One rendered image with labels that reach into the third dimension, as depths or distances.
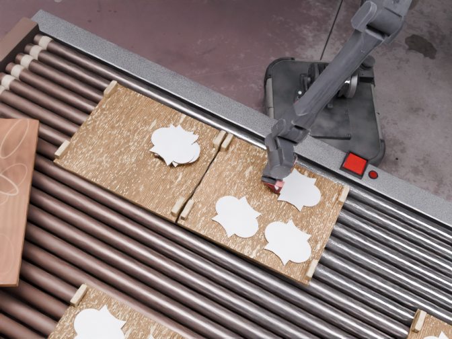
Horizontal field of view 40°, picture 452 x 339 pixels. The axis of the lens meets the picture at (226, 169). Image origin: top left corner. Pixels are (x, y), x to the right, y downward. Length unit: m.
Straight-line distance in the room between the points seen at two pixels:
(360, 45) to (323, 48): 2.01
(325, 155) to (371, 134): 0.98
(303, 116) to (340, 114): 1.32
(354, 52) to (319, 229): 0.55
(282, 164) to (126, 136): 0.53
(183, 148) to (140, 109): 0.22
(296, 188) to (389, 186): 0.31
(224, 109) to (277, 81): 1.02
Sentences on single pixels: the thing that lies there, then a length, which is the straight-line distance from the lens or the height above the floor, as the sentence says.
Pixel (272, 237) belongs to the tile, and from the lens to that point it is 1.79.
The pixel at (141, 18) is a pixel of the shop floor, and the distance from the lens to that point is 3.57.
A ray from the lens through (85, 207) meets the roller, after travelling 1.85.
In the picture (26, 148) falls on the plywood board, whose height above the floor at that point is 1.04.
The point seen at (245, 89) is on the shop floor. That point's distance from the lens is 3.28.
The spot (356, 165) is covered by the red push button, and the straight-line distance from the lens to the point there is 1.99.
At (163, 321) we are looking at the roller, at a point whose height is 0.92.
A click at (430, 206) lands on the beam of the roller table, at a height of 0.92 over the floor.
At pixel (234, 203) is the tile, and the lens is 1.82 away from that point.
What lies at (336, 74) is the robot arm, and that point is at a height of 1.38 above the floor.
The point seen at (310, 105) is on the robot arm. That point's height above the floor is 1.28.
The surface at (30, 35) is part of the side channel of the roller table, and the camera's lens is 2.24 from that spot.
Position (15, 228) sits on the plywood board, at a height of 1.04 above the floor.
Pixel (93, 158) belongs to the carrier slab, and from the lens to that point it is 1.90.
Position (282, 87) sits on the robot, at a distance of 3.01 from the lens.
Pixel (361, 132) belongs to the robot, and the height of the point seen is 0.24.
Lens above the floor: 2.54
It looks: 58 degrees down
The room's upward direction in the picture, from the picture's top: 11 degrees clockwise
